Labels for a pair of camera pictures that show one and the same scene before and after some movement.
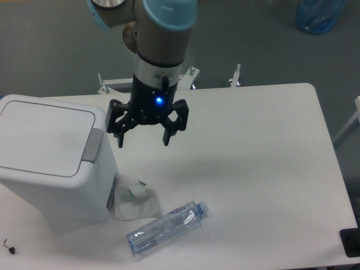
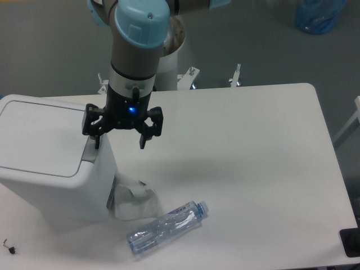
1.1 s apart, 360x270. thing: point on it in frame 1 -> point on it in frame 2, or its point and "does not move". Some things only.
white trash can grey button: [56, 160] does not move
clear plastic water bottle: [183, 219] does not move
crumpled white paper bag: [132, 201] does not move
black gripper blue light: [149, 105] -> [126, 113]
